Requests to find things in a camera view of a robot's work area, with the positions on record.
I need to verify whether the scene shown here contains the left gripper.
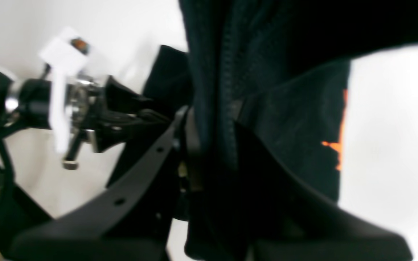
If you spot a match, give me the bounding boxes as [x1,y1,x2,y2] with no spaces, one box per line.
[0,69,171,153]

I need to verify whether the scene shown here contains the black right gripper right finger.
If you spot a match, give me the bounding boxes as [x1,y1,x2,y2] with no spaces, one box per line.
[235,123,413,261]

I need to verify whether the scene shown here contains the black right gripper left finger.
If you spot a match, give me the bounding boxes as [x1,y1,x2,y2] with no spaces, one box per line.
[9,105,198,261]

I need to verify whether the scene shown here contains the black t-shirt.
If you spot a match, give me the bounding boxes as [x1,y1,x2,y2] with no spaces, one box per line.
[106,0,418,261]

